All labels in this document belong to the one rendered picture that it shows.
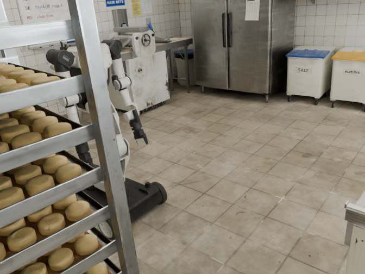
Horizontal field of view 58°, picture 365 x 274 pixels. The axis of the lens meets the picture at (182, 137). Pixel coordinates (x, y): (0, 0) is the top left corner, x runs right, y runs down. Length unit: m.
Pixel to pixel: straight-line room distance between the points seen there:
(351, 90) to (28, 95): 4.68
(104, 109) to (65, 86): 0.07
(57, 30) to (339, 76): 4.61
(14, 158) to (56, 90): 0.13
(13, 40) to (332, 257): 2.24
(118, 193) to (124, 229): 0.09
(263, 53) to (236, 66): 0.50
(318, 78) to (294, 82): 0.35
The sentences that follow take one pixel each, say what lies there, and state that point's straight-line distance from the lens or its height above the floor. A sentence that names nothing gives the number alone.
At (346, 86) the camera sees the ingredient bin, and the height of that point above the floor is 0.33.
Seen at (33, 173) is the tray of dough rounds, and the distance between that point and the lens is 0.71.
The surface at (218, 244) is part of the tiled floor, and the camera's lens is 2.45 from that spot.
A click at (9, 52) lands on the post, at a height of 1.53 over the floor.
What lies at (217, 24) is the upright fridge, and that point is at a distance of 5.38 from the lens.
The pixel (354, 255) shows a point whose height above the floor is 0.71.
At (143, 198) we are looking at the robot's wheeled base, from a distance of 2.64.
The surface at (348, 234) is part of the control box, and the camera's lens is 1.43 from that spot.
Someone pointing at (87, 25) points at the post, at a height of 1.60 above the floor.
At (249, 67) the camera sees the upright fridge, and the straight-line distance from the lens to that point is 5.18.
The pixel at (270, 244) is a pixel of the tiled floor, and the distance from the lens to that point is 2.47.
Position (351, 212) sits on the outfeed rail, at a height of 0.88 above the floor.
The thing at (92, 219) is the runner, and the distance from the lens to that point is 0.69.
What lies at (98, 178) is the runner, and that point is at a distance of 0.66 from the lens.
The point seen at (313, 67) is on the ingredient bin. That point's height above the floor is 0.57.
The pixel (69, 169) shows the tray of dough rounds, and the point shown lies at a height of 1.33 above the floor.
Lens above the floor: 1.63
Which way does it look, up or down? 23 degrees down
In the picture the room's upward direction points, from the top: 5 degrees counter-clockwise
